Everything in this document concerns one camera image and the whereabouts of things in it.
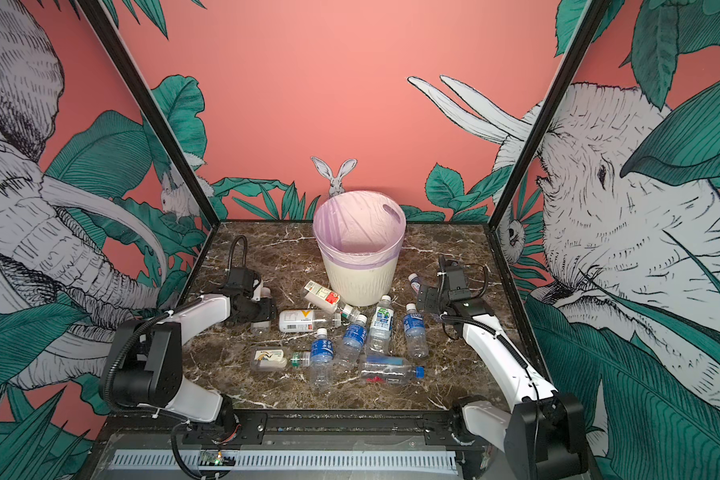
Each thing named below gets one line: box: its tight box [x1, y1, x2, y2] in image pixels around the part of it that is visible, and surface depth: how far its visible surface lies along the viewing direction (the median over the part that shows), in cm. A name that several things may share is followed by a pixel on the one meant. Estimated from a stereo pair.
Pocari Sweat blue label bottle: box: [403, 303, 429, 359], surface depth 90 cm
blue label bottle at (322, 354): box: [310, 328, 335, 391], surface depth 84 cm
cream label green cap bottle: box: [250, 347, 311, 371], surface depth 83 cm
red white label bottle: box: [303, 280, 361, 323], surface depth 95 cm
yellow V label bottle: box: [278, 309, 342, 333], surface depth 90 cm
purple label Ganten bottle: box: [408, 272, 422, 294], surface depth 100 cm
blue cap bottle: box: [360, 355, 425, 385], surface depth 86 cm
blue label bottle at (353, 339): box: [336, 314, 368, 371], surface depth 87 cm
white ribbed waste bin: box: [321, 251, 399, 306], surface depth 85 cm
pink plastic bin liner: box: [313, 191, 406, 269], surface depth 92 cm
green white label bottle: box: [368, 295, 394, 356], surface depth 90 cm
